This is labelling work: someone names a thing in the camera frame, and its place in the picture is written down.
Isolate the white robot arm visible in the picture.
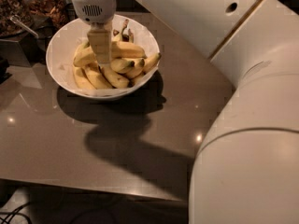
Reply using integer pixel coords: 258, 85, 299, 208
136, 0, 299, 224

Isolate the white bowl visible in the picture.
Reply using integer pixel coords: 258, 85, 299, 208
45, 13, 161, 101

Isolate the metal scoop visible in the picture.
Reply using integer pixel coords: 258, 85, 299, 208
10, 15, 39, 38

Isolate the yellow banana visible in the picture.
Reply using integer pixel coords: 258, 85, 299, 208
73, 41, 146, 67
72, 41, 94, 90
101, 65, 129, 89
143, 52, 162, 74
83, 63, 112, 90

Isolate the banana behind short one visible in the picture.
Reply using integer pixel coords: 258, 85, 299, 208
124, 58, 145, 79

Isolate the short green-tipped banana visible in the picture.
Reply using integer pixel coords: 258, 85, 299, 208
110, 58, 135, 74

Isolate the small lower right banana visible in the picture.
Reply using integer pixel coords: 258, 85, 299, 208
130, 72, 145, 87

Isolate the tray of dried snacks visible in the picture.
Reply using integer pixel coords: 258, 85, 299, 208
26, 0, 68, 29

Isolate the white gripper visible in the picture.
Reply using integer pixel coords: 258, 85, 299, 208
72, 0, 116, 66

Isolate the black cable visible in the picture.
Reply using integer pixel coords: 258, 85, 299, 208
0, 201, 38, 224

